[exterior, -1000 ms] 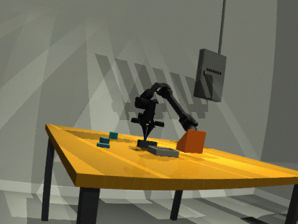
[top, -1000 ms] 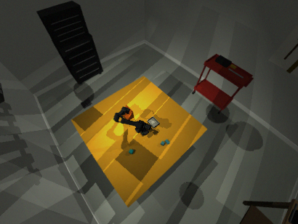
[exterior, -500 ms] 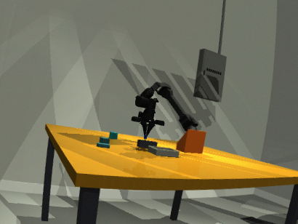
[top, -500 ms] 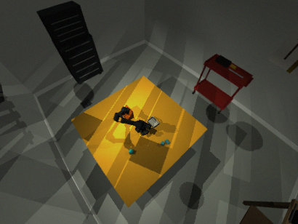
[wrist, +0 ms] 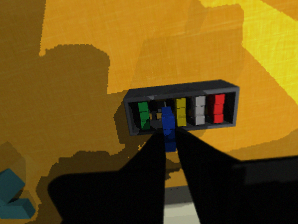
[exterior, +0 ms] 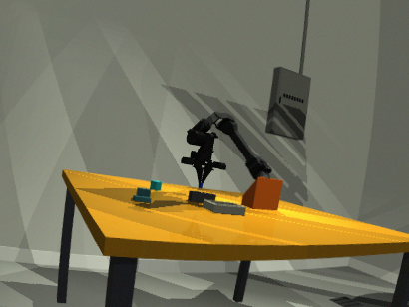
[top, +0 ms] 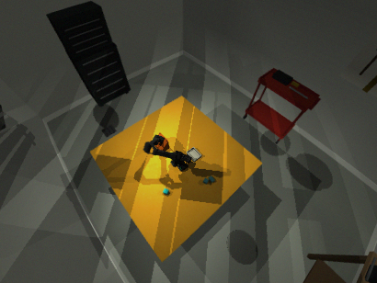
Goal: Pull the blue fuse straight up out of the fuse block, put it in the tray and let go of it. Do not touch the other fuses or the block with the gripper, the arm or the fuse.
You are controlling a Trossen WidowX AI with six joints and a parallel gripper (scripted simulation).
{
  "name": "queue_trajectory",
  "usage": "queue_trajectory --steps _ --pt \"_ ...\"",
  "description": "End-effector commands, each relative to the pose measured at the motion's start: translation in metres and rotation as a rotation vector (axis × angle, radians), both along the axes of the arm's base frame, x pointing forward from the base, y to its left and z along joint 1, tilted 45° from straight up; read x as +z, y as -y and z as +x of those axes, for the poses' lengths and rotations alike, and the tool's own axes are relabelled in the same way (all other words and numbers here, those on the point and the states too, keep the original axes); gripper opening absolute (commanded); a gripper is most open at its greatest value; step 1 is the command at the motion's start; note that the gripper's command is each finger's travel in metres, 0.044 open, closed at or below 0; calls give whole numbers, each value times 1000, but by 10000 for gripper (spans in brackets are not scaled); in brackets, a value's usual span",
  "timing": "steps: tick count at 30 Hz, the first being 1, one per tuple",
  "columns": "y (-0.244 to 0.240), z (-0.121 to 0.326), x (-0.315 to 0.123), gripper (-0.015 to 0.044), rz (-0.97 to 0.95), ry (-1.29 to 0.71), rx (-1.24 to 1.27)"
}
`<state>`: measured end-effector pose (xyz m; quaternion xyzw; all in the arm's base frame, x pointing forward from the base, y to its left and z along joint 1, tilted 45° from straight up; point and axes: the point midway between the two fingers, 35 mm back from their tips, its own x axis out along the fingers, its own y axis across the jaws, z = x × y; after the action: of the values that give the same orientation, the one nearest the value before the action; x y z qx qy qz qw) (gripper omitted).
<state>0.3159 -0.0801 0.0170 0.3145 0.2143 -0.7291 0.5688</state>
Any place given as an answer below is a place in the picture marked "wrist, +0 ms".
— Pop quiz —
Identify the black fuse block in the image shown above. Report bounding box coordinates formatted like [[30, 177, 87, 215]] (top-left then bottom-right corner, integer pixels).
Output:
[[123, 79, 240, 136]]

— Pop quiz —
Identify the grey shallow tray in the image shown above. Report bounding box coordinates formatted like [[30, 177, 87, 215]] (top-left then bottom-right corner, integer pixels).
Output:
[[164, 185, 200, 224]]

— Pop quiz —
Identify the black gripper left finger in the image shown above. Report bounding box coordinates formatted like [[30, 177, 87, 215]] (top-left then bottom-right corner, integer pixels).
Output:
[[48, 128, 166, 224]]

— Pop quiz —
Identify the blue fuse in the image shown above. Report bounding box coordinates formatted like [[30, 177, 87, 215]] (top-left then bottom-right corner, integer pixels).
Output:
[[161, 102, 177, 153]]

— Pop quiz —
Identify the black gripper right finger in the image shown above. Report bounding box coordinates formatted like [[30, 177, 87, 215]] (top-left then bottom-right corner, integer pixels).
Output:
[[175, 126, 298, 224]]

